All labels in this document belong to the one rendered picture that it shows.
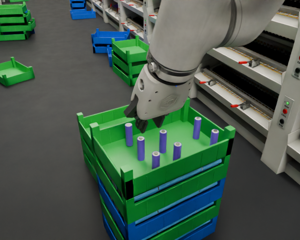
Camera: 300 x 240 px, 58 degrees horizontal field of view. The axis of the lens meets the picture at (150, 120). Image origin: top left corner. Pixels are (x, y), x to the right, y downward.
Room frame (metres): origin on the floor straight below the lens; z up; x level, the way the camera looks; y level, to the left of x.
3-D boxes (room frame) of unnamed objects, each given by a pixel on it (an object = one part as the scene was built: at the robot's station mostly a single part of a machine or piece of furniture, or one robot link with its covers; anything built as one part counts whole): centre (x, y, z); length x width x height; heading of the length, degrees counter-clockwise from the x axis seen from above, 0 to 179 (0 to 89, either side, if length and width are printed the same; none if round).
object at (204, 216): (0.55, -0.03, 0.12); 0.30 x 0.20 x 0.08; 120
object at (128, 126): (0.57, 0.05, 0.36); 0.02 x 0.02 x 0.06
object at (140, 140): (0.52, 0.02, 0.36); 0.02 x 0.02 x 0.06
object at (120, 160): (0.55, -0.03, 0.36); 0.30 x 0.20 x 0.08; 120
